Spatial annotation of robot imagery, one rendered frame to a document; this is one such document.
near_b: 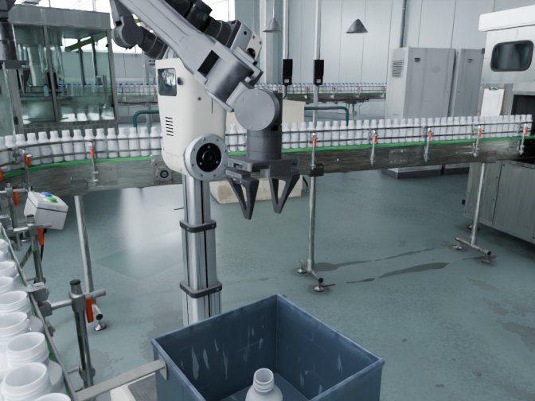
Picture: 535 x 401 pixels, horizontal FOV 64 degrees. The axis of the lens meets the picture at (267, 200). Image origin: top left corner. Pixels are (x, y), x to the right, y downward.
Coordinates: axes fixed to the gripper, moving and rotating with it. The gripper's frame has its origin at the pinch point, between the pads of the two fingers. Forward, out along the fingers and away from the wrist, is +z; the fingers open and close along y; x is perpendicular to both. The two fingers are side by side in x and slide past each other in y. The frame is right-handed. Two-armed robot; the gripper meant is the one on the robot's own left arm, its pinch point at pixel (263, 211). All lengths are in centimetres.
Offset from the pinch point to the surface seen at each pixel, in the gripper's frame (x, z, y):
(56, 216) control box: 67, 15, -20
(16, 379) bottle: -12.9, 7.4, -39.0
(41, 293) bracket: 14.3, 11.6, -32.5
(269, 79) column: 872, -42, 670
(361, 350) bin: -11.0, 27.0, 15.5
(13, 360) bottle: -9.6, 7.3, -38.8
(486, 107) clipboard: 138, -6, 355
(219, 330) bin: 15.0, 30.5, 0.2
